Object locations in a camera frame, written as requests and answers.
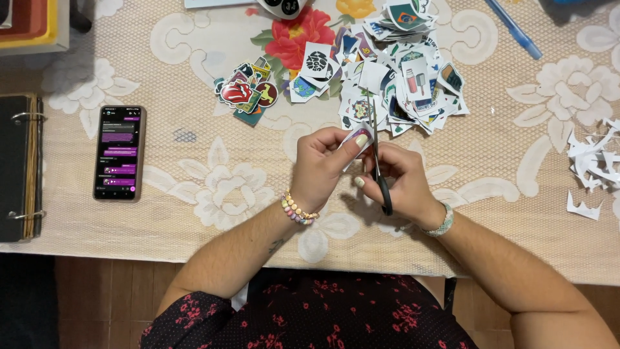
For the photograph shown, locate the heap of white paper scraps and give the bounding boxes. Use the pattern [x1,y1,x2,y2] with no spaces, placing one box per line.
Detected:
[566,116,620,220]

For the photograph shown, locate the black smartphone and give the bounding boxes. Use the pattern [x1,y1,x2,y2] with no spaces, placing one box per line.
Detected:
[92,105,147,202]

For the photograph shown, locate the person's right hand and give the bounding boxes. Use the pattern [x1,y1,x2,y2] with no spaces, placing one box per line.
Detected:
[355,142,446,230]

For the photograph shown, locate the cluster of globe and brain stickers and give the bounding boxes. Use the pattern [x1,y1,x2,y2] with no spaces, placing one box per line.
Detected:
[288,41,343,104]

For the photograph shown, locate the small pile of trimmed stickers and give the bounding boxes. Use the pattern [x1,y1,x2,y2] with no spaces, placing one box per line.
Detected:
[213,56,280,128]

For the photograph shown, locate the blue pen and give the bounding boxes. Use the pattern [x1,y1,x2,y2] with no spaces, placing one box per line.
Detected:
[484,0,543,61]

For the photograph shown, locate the white paper sheet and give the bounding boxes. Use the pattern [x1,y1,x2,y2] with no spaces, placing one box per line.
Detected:
[184,0,258,10]

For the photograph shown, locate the stack of red yellow boxes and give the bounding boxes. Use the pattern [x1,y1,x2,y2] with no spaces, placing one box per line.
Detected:
[0,0,71,57]

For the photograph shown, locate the black ring binder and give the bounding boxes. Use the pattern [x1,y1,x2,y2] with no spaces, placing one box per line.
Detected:
[0,93,48,243]

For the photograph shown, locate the black floral dress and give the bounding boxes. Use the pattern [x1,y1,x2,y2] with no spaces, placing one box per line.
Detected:
[139,268,480,349]

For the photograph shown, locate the white device with black spots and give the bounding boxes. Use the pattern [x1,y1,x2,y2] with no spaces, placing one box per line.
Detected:
[257,0,309,20]

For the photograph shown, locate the pale green woven bracelet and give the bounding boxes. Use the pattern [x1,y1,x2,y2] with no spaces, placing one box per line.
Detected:
[420,202,455,238]

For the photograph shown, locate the heap of uncut printed stickers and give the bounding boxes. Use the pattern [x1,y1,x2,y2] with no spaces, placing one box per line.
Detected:
[333,0,470,137]

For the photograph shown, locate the jagged white paper offcut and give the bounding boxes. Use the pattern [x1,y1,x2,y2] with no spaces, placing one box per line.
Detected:
[566,190,604,222]

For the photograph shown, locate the beige lace tablecloth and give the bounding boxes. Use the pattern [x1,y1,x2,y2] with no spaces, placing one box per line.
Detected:
[0,0,620,287]

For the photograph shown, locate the purple sticker paper piece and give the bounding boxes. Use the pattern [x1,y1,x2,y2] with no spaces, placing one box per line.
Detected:
[338,121,377,173]

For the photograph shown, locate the pastel beaded bracelet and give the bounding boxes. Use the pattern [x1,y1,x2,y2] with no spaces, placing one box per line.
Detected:
[280,190,320,226]

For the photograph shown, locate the dark cloth item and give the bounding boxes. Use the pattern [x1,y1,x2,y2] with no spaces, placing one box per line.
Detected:
[538,0,620,26]

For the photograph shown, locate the black handled scissors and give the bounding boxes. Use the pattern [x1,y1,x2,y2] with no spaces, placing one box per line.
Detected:
[366,89,394,217]

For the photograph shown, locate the person's left hand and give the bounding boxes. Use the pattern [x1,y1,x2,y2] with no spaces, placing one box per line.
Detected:
[290,126,375,215]

